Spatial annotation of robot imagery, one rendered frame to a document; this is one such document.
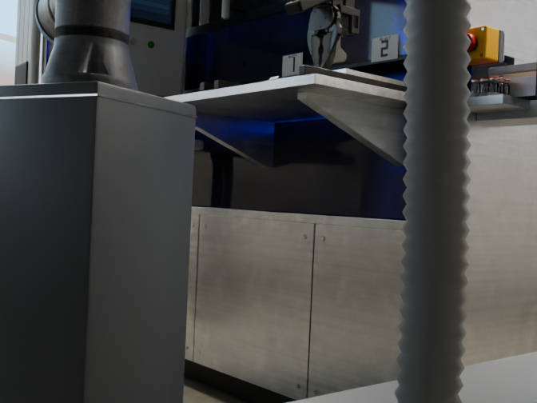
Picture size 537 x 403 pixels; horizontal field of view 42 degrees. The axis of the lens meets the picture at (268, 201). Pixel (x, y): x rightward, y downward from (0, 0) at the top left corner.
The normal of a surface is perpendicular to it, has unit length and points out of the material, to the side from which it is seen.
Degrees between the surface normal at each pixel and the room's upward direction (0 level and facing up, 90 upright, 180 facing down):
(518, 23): 90
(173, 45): 90
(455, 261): 62
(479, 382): 0
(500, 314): 90
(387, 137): 90
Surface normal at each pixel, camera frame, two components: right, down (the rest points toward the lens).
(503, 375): 0.04, -1.00
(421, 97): -0.51, 0.48
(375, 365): -0.77, -0.04
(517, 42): 0.64, 0.04
